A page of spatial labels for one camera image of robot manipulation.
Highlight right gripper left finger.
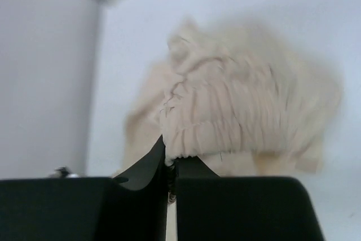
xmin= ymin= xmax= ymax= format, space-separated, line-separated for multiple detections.
xmin=114 ymin=136 xmax=165 ymax=190

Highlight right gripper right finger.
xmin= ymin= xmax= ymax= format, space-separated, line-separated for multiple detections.
xmin=176 ymin=156 xmax=219 ymax=178

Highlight beige trousers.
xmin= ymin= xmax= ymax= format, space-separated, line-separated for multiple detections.
xmin=122 ymin=22 xmax=342 ymax=176

